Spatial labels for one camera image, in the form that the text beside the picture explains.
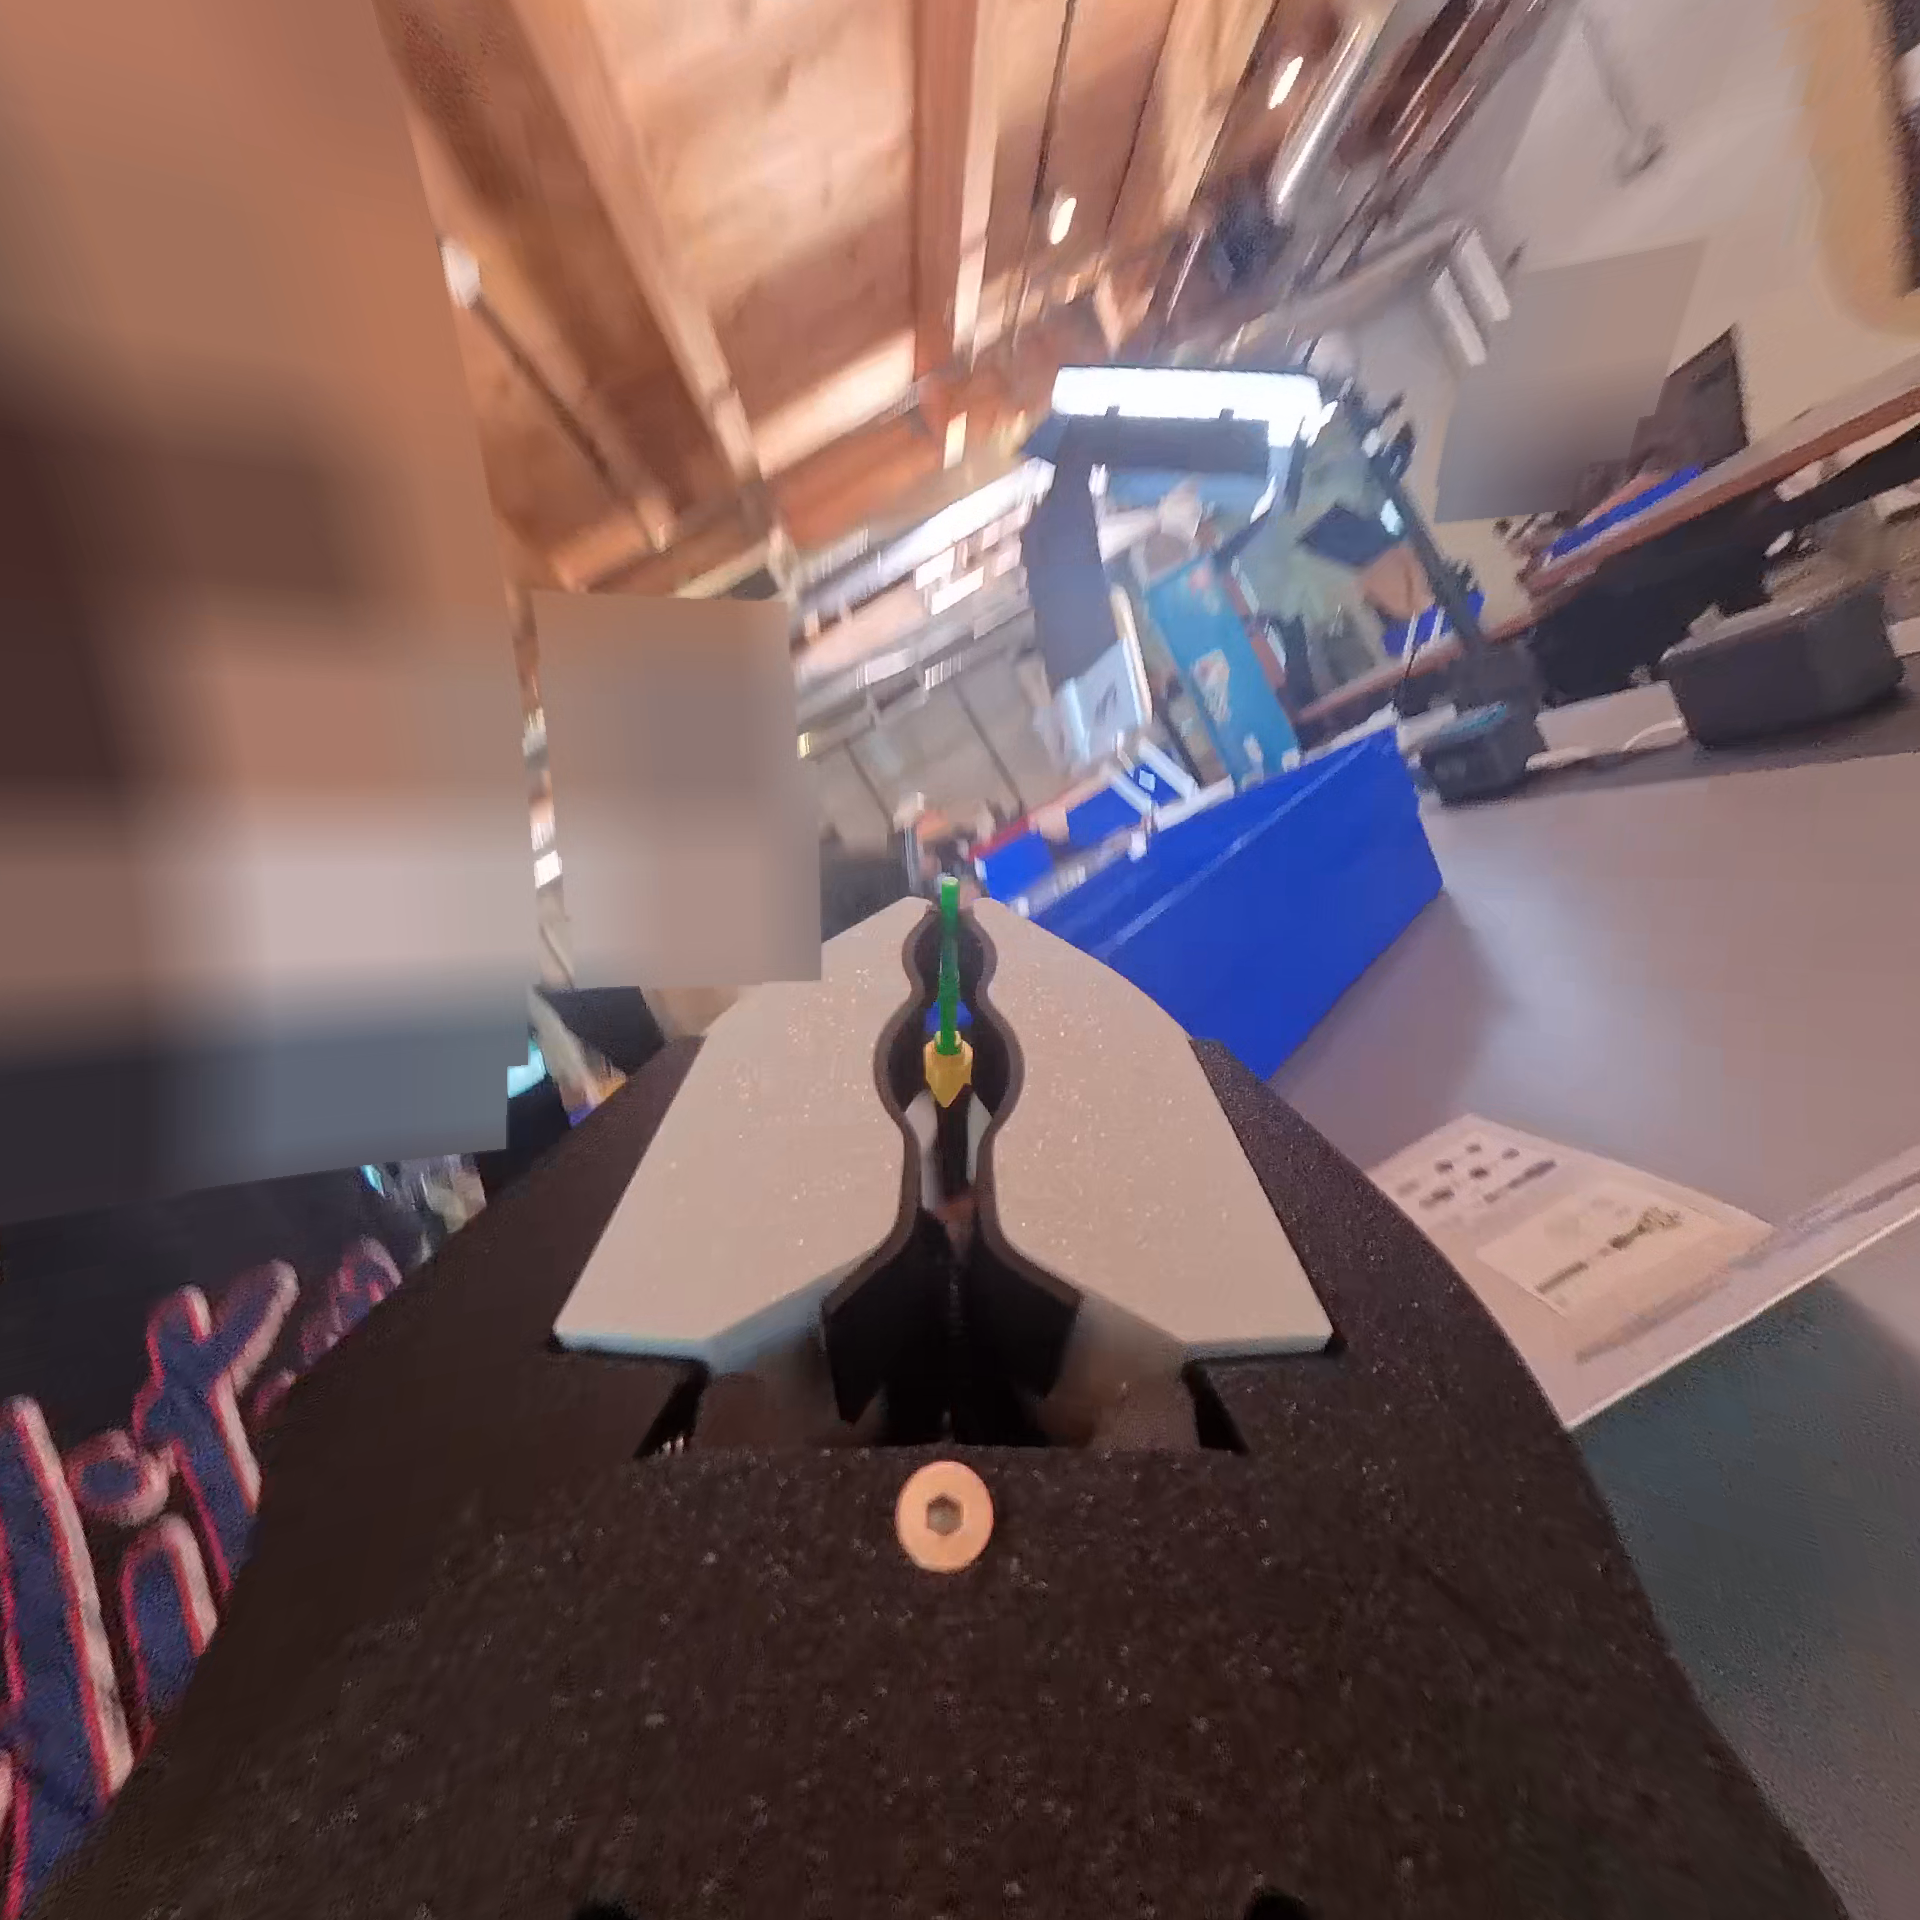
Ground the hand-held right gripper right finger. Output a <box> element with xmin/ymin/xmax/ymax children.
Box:
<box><xmin>963</xmin><ymin>893</ymin><xmax>1332</xmax><ymax>1430</ymax></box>

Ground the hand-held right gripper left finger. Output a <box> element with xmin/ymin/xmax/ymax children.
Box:
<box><xmin>557</xmin><ymin>893</ymin><xmax>939</xmax><ymax>1430</ymax></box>

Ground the blue plastic bin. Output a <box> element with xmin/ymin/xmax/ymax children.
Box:
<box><xmin>980</xmin><ymin>727</ymin><xmax>1444</xmax><ymax>1085</ymax></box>

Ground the lego instruction booklet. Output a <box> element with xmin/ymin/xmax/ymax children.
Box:
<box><xmin>1370</xmin><ymin>1109</ymin><xmax>1782</xmax><ymax>1328</ymax></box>

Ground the tall blue cardboard box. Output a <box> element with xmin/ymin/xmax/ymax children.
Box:
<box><xmin>1151</xmin><ymin>550</ymin><xmax>1308</xmax><ymax>791</ymax></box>

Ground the small black box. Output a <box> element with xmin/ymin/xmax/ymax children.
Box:
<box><xmin>1404</xmin><ymin>697</ymin><xmax>1549</xmax><ymax>809</ymax></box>

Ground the person's dark printed sweatshirt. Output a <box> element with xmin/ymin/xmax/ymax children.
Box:
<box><xmin>0</xmin><ymin>1171</ymin><xmax>421</xmax><ymax>1920</ymax></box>

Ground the bright studio light panel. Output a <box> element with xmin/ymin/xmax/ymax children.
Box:
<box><xmin>1046</xmin><ymin>361</ymin><xmax>1344</xmax><ymax>447</ymax></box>

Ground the small grey box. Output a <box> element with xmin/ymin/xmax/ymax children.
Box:
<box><xmin>1656</xmin><ymin>569</ymin><xmax>1909</xmax><ymax>751</ymax></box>

